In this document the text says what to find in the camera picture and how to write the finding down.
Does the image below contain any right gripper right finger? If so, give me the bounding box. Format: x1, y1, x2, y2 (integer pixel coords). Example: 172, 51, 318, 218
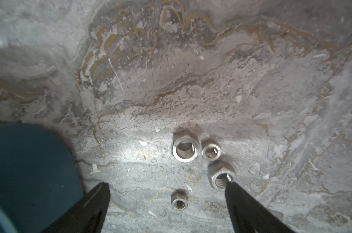
225, 182, 293, 233

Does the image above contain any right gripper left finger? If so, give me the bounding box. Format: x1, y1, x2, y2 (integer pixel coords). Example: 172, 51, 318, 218
43, 182, 111, 233

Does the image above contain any steel hex nut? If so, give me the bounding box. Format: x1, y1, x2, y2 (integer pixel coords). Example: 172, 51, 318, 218
202, 139, 221, 161
172, 130, 201, 163
208, 160, 236, 191
171, 189, 188, 211

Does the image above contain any teal plastic storage box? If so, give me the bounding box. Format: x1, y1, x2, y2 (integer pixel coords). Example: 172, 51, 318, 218
0, 122, 83, 233

